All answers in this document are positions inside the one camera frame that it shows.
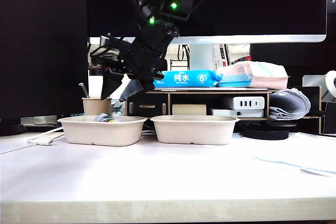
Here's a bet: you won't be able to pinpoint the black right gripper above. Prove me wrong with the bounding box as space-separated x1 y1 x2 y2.
101 38 169 103

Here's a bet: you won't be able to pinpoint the white cable with adapter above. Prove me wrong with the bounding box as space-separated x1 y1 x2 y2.
27 127 65 146

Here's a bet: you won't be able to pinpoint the white carton with red print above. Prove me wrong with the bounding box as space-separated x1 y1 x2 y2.
211 44 230 69

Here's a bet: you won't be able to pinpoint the pink tissue pack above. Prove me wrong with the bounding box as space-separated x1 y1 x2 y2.
215 61 290 91

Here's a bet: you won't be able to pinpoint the white multi-port charger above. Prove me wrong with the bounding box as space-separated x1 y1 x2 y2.
222 96 265 111

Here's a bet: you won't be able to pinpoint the silver metal stand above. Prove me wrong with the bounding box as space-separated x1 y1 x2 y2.
301 74 327 88

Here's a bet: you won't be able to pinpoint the white paper sheets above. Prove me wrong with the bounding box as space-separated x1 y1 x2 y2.
251 132 336 178

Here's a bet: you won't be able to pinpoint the folded grey paper stack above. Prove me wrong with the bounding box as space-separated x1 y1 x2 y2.
268 88 311 122

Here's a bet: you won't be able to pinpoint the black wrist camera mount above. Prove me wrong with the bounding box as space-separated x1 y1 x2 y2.
89 33 127 70

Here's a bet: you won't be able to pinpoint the wooden desk shelf organizer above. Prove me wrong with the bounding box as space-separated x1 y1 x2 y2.
124 87 322 135

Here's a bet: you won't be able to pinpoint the white flat box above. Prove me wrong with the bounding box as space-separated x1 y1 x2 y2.
209 108 264 118

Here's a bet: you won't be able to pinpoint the beige cardboard box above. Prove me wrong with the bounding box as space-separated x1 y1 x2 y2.
171 103 207 116

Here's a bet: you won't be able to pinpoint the beige paper cup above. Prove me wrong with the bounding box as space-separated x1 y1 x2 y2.
81 97 113 116

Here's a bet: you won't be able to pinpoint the white monitor stand column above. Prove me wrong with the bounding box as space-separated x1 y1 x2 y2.
188 44 213 71

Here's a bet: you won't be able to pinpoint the penguin doll light blue dress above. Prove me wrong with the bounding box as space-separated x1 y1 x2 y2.
93 112 123 124

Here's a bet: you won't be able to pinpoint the white tape roll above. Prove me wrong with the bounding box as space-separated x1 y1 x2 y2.
324 70 336 97

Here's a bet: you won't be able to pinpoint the blue wet wipes pack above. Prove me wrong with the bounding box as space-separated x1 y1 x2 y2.
153 69 222 89

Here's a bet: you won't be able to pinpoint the silver pen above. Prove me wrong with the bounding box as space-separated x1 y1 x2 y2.
78 82 90 99

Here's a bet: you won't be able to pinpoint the black panel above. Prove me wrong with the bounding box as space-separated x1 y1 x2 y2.
0 0 89 137

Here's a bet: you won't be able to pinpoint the beige paper box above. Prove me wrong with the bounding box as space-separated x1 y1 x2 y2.
56 115 147 147
150 115 240 146

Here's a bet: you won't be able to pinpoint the black box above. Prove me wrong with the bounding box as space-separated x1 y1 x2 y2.
320 101 336 134

